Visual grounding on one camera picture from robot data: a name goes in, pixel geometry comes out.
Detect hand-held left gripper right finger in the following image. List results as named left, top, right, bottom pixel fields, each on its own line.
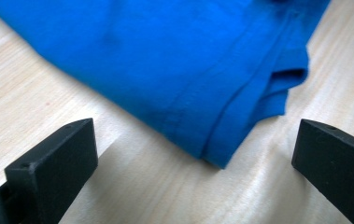
left=290, top=118, right=354, bottom=224

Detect blue t-shirt with white print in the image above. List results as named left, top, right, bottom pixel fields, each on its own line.
left=0, top=0, right=332, bottom=170

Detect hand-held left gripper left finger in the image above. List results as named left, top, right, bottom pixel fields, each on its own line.
left=4, top=118, right=100, bottom=224

